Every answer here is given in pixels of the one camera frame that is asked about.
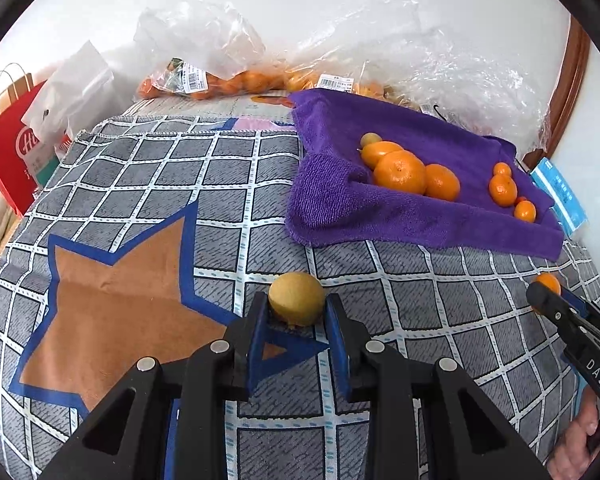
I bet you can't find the large mandarin orange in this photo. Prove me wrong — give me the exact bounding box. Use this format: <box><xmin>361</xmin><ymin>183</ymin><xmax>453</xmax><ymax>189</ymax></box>
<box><xmin>373</xmin><ymin>150</ymin><xmax>427</xmax><ymax>195</ymax></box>

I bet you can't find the purple towel covered tray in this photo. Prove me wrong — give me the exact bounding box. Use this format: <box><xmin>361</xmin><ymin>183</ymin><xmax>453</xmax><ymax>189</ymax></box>
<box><xmin>286</xmin><ymin>87</ymin><xmax>565</xmax><ymax>261</ymax></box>

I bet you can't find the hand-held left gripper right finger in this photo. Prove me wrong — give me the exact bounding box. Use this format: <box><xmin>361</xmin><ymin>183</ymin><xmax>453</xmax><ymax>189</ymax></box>
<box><xmin>325</xmin><ymin>292</ymin><xmax>551</xmax><ymax>480</ymax></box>

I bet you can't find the pale patterned bedsheet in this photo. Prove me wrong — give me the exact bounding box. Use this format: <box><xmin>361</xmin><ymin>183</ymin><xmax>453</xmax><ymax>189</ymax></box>
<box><xmin>125</xmin><ymin>91</ymin><xmax>301</xmax><ymax>133</ymax></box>

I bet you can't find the white teal printed bag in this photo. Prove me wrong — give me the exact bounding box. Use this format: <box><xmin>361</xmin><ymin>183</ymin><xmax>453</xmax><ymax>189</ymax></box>
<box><xmin>22</xmin><ymin>132</ymin><xmax>76</xmax><ymax>196</ymax></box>

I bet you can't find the white plastic bag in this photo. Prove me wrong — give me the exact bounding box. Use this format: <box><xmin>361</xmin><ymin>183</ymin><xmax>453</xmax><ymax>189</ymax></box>
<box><xmin>21</xmin><ymin>40</ymin><xmax>117</xmax><ymax>147</ymax></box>

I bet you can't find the crumpled clear plastic bag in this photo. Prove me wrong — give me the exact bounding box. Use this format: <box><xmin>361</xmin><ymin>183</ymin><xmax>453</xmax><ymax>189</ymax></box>
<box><xmin>365</xmin><ymin>0</ymin><xmax>553</xmax><ymax>151</ymax></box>

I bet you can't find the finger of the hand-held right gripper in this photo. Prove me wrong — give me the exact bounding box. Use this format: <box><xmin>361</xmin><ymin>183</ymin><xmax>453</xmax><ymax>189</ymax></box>
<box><xmin>526</xmin><ymin>282</ymin><xmax>593</xmax><ymax>361</ymax></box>
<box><xmin>560</xmin><ymin>287</ymin><xmax>600</xmax><ymax>346</ymax></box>

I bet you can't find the brown wooden door frame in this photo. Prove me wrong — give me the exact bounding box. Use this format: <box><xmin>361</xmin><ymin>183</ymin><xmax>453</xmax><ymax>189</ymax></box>
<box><xmin>522</xmin><ymin>12</ymin><xmax>592</xmax><ymax>168</ymax></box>

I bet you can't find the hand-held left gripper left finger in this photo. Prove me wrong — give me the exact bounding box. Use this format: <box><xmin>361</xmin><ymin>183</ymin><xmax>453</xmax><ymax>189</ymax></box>
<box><xmin>40</xmin><ymin>292</ymin><xmax>272</xmax><ymax>480</ymax></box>

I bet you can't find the blue tissue pack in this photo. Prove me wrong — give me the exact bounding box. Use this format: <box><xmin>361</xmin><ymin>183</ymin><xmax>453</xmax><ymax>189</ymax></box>
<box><xmin>530</xmin><ymin>156</ymin><xmax>588</xmax><ymax>236</ymax></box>

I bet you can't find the red paper bag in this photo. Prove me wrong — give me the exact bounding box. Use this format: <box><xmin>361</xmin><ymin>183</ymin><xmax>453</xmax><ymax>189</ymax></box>
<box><xmin>0</xmin><ymin>62</ymin><xmax>48</xmax><ymax>217</ymax></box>

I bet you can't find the person's right hand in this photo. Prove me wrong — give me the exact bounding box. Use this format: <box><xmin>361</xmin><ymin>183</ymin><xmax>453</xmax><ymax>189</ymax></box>
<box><xmin>547</xmin><ymin>392</ymin><xmax>600</xmax><ymax>480</ymax></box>

